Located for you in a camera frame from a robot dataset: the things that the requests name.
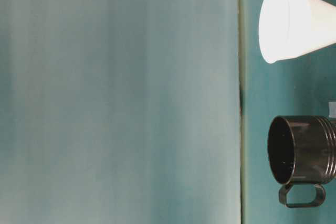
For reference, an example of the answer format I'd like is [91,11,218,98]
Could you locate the black cup holder with handle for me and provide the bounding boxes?
[267,115,335,208]

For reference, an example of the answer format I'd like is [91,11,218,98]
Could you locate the white paper cup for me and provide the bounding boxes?
[258,0,335,63]

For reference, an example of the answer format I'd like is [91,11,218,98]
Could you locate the pale blue tape piece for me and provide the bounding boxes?
[328,101,336,118]

